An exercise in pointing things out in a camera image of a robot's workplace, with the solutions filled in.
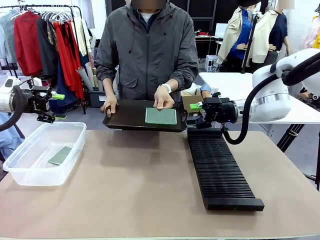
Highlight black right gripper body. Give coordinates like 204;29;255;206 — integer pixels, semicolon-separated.
201;96;237;124

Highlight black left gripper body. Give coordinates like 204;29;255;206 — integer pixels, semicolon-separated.
26;85;52;115

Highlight large green perforated PCB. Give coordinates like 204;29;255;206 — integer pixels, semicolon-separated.
144;106;179;126

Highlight black handled tray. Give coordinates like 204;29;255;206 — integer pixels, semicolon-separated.
102;99;189;134

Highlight person's right forearm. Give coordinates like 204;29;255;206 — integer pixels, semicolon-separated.
96;66;119;99

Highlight person's left forearm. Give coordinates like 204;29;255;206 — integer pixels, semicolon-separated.
162;69;199;94

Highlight person's left hand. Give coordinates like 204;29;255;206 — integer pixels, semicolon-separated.
153;85;176;111

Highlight person's right hand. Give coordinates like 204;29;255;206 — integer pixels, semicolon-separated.
100;93;119;115

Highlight open cardboard box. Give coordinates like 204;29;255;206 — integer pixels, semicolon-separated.
180;88;205;119

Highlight navy hanging skirt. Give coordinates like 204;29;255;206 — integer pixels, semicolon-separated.
49;57;79;115

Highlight white table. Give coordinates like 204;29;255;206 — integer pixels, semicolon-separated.
198;71;320;125

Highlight grey paper roll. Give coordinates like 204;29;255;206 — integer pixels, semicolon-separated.
76;66;95;92

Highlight long red hanging dress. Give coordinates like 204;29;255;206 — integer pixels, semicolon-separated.
52;21;85;100

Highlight white wristband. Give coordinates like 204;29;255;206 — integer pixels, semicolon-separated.
158;83;174;94

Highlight dark grey storage bin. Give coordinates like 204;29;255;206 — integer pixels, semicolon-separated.
88;89;107;109

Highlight beige paper roll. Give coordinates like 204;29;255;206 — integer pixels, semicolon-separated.
84;61;99;88

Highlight small green PCB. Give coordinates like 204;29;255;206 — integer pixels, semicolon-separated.
47;146;74;167

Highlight white open crate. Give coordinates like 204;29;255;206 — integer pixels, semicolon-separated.
204;54;220;74

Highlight light blue cloth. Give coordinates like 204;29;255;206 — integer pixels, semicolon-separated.
0;112;26;162

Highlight dark grey hanging coat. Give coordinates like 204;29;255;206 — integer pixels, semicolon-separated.
36;16;60;79

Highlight black slotted PCB rack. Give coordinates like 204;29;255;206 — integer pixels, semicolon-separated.
186;127;265;212

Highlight clear plastic storage box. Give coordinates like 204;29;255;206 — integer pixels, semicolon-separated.
2;121;88;187

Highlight red hanging shirt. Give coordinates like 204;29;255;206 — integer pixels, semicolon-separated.
13;11;43;77

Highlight cream hanging garment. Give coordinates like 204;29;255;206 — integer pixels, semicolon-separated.
71;16;93;57

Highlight light grey hanging garment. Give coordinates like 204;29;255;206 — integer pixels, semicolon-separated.
0;8;19;65

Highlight black tripod pole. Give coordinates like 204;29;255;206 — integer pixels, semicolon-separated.
240;11;261;75

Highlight person in grey jacket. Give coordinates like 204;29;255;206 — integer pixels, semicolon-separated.
94;0;200;102

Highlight black tripod stand legs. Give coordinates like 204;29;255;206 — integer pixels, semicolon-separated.
276;123;320;192

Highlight mannequin beige coat blue shirt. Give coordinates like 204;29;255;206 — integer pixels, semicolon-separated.
216;0;261;67

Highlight white panel board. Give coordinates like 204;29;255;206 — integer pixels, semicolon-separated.
214;22;230;40

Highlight black metal clothes rack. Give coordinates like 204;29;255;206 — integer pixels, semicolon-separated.
0;4;87;115

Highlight mannequin cream jacket navy dress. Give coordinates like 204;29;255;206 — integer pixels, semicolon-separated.
250;0;291;68

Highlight mannequin pink yellow clothes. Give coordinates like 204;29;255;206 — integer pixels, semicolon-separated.
299;14;320;51

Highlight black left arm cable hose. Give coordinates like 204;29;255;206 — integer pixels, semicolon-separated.
0;84;29;132

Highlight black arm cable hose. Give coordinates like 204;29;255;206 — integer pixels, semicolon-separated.
0;84;29;132
221;51;320;146

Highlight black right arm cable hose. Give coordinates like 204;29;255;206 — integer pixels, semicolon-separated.
221;51;320;146

